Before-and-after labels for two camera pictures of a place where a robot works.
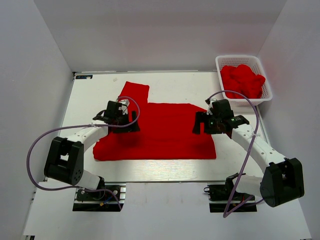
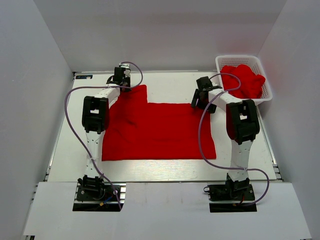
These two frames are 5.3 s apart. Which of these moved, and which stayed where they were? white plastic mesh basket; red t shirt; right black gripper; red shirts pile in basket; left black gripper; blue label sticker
Moved: right black gripper; left black gripper
Stayed: red t shirt; white plastic mesh basket; red shirts pile in basket; blue label sticker
